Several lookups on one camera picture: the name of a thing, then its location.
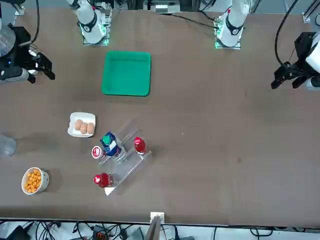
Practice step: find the red lid jar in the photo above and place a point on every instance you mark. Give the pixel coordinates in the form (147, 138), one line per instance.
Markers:
(97, 152)

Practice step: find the white mounting bracket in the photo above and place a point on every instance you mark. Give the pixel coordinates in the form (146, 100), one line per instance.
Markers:
(157, 215)

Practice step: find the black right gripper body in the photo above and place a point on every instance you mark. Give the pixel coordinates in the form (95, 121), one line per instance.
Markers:
(22, 38)

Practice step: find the white paper snack bowl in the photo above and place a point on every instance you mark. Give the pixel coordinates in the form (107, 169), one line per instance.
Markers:
(44, 180)

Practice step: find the green plastic tray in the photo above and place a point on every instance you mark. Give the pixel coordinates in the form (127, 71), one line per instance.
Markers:
(126, 75)

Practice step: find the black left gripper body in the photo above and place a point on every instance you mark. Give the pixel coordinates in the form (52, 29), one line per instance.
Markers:
(305, 45)

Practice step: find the red cola bottle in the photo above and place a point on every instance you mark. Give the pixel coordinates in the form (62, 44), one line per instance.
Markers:
(103, 180)
(139, 145)

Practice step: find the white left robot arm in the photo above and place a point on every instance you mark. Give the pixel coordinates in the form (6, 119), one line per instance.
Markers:
(236, 22)

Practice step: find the orange snack balls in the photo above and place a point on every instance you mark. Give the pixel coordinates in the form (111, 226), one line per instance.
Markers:
(32, 181)

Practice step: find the black power adapter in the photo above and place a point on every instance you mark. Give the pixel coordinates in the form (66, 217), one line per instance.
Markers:
(15, 233)

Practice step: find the brown egg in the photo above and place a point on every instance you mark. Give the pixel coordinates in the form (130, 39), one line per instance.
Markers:
(84, 127)
(90, 128)
(79, 124)

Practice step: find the clear bottle blue lid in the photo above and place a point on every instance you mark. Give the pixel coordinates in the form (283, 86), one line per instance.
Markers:
(6, 146)

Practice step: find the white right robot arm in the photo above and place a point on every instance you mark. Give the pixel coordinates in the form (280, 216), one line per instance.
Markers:
(87, 17)

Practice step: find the aluminium corner bracket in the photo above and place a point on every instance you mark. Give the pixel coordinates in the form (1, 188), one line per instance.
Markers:
(308, 15)

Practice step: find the grey power adapter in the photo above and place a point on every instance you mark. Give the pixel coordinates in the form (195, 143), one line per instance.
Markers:
(137, 233)

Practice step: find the blue white milk carton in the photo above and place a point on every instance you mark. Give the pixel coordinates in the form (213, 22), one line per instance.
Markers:
(112, 147)

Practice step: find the aluminium profile post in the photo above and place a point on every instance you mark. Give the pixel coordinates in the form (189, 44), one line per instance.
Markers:
(153, 230)

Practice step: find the clear acrylic step shelf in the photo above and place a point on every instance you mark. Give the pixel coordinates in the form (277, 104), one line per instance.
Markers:
(132, 165)

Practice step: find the black device orange part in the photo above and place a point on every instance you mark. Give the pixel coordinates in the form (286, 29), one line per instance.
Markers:
(101, 235)

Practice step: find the white egg box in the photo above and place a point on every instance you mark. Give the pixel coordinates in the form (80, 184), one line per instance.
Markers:
(73, 130)

